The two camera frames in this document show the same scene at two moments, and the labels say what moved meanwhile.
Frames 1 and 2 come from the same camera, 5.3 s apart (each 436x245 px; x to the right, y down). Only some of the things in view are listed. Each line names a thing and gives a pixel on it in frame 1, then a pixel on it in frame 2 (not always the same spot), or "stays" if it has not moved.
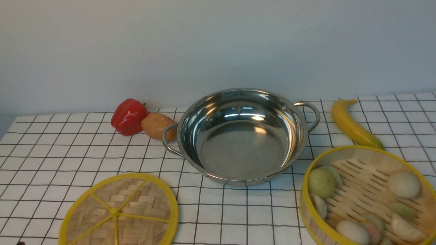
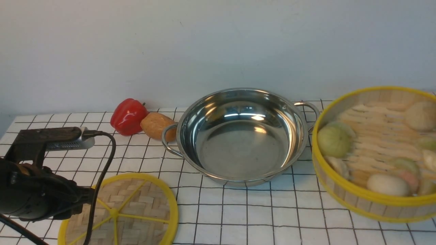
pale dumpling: (321, 204) -> (340, 166)
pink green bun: (376, 226) -> (410, 168)
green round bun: (323, 181) -> (336, 140)
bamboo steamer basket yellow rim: (365, 195) -> (374, 150)
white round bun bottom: (353, 230) -> (388, 185)
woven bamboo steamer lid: (137, 208) stays
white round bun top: (404, 185) -> (421, 116)
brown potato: (153, 123) stays
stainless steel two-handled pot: (241, 137) stays
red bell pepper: (127, 116) stays
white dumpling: (406, 230) -> (429, 159)
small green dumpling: (404, 210) -> (428, 143)
